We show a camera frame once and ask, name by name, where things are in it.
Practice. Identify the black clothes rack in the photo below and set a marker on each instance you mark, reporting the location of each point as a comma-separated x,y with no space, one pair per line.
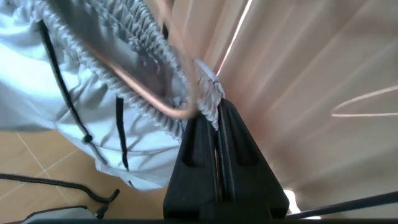
357,203

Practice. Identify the pale grey shorts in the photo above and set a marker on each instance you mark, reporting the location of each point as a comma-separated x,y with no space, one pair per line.
31,77

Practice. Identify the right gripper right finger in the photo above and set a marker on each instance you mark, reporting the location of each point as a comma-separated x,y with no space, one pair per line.
258,189

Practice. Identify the beige curtain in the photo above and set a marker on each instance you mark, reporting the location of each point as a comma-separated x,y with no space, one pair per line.
295,62

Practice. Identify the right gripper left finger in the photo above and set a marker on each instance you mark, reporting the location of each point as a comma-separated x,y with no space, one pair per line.
192,186

